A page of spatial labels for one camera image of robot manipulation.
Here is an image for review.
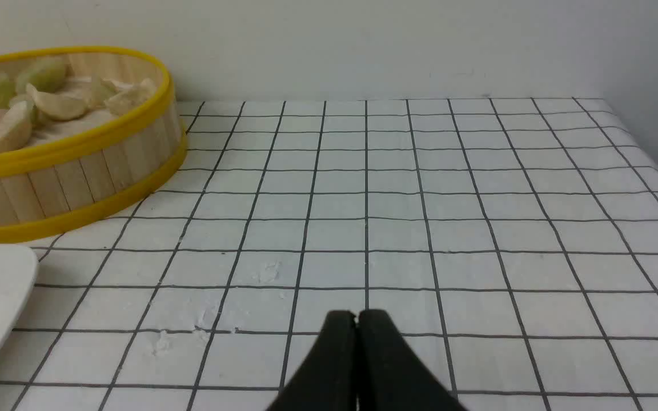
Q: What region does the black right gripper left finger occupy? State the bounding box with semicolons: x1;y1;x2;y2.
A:
267;311;357;410

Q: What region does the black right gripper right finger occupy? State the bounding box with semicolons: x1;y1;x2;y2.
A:
358;309;465;410

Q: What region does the white dumpling in steamer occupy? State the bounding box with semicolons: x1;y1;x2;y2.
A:
103;78;158;116

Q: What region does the yellow-rimmed bamboo steamer basket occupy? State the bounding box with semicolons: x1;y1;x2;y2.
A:
0;46;187;244

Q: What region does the pale dumpling in steamer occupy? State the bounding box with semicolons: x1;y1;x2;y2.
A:
25;83;88;122

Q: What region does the cream dumpling in steamer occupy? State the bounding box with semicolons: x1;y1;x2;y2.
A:
0;100;34;153

